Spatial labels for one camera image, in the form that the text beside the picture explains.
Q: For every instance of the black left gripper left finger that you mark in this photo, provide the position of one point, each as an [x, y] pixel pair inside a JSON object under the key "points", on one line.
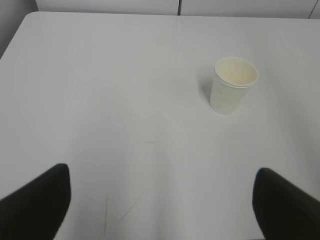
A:
{"points": [[37, 210]]}

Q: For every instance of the white paper cup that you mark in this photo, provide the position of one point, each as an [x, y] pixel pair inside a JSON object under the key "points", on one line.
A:
{"points": [[232, 79]]}

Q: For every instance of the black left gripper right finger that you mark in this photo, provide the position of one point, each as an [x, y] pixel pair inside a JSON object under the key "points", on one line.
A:
{"points": [[282, 210]]}

